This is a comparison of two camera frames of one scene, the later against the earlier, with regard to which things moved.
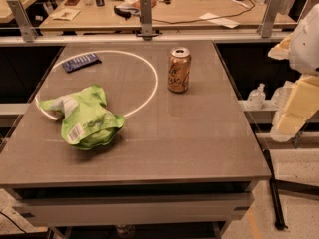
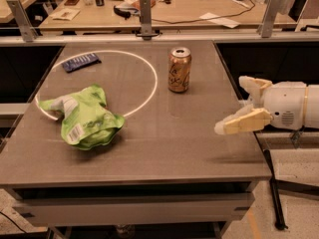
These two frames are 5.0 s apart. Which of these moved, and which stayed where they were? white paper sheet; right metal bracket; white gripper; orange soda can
Moved: white gripper
Stayed: white paper sheet; orange soda can; right metal bracket
